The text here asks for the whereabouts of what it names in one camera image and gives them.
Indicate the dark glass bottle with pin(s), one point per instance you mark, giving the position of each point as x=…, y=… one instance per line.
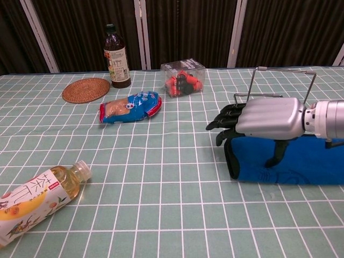
x=117, y=53

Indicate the blue red snack bag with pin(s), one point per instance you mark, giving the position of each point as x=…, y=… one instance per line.
x=129, y=107

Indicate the clear box with orange clips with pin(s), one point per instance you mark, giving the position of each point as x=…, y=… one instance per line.
x=182, y=80

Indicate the white partition frame post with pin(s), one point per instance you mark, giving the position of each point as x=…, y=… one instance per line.
x=142, y=35
x=40, y=37
x=236, y=35
x=340, y=56

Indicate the blue and grey towel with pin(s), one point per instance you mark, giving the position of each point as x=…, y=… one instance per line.
x=309, y=166

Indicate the round woven rattan coaster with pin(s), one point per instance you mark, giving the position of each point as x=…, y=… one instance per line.
x=86, y=90

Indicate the green checked tablecloth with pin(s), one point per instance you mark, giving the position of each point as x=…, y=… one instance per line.
x=172, y=161

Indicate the yellow tea plastic bottle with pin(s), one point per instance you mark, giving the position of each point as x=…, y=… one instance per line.
x=35, y=199

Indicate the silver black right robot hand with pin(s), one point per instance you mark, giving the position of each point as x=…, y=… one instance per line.
x=271, y=118

